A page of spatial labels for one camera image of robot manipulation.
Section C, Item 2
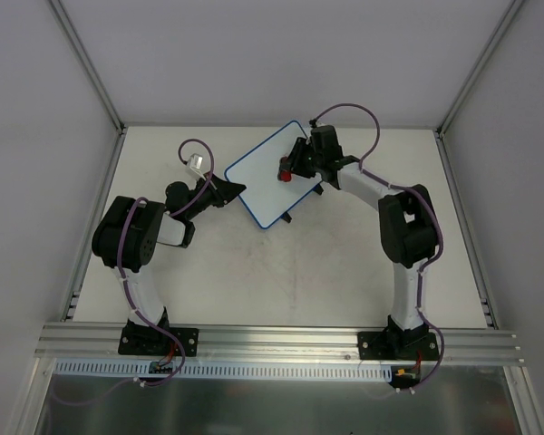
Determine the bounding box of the red whiteboard eraser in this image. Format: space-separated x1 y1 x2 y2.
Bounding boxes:
277 156 292 182

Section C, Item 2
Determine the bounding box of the blue framed whiteboard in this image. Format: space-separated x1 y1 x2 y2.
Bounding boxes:
224 120 321 229

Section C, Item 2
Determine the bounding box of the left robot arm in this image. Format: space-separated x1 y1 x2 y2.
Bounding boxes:
92 176 247 353

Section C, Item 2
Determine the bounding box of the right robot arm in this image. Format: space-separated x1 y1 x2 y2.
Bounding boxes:
277 121 443 361

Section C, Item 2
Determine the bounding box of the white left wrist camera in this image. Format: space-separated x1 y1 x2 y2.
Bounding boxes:
186 153 206 180

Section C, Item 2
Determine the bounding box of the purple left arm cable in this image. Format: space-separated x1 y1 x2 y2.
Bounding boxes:
117 139 217 386

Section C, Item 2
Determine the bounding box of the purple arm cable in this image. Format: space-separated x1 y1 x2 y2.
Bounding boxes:
117 139 217 386
307 102 446 395

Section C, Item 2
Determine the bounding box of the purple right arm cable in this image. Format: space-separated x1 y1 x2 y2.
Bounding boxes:
307 102 446 395

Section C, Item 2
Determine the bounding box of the right aluminium frame post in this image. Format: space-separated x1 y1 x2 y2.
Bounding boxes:
436 0 527 138

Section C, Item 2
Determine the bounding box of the aluminium frame post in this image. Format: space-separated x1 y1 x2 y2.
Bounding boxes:
436 0 527 138
46 0 125 132

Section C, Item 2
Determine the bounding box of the aluminium mounting rail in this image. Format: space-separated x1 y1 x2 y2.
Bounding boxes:
34 322 526 366

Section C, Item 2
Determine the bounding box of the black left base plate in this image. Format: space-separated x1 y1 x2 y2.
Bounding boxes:
118 323 199 357

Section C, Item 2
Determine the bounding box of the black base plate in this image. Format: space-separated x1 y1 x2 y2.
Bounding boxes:
118 323 199 357
357 331 441 362

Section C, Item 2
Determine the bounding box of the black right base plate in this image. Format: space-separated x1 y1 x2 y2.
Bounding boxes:
357 331 441 362

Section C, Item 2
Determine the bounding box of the slotted white cable duct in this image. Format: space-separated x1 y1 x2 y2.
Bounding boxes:
53 358 393 382

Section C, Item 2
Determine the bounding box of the left aluminium frame post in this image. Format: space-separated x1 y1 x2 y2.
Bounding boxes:
46 0 125 132

